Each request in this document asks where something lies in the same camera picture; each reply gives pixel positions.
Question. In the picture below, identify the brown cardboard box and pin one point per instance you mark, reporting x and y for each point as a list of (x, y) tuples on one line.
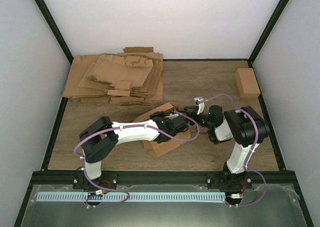
[(162, 147), (247, 84)]

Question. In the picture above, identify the stack of flat cardboard blanks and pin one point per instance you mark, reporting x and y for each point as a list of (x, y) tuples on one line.
[(132, 77)]

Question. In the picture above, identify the light blue slotted strip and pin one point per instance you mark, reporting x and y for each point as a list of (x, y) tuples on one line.
[(134, 197)]

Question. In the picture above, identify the clear acrylic front plate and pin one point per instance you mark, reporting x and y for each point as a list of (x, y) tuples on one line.
[(273, 205)]

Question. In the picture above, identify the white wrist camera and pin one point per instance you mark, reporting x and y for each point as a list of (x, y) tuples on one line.
[(176, 118), (200, 104)]

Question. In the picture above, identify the black right corner frame post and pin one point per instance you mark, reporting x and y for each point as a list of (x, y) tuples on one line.
[(276, 14)]

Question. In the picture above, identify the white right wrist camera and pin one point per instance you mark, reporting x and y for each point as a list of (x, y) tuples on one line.
[(200, 104)]

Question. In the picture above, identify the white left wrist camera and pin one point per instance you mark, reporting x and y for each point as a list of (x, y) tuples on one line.
[(176, 118)]

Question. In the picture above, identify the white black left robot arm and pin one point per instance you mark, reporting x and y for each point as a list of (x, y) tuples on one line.
[(97, 148)]

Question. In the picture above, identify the folded brown cardboard box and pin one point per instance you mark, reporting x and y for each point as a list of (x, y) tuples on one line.
[(247, 84)]

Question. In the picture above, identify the black left corner frame post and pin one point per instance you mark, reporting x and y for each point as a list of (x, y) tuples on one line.
[(42, 6)]

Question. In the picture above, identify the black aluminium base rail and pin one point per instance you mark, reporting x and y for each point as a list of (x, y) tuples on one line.
[(76, 179)]

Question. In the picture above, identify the black corner frame post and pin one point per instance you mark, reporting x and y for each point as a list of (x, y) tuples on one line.
[(42, 6), (276, 14)]

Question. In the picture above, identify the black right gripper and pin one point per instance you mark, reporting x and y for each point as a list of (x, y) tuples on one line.
[(192, 114)]

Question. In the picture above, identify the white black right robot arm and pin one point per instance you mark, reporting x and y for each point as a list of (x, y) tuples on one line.
[(245, 126)]

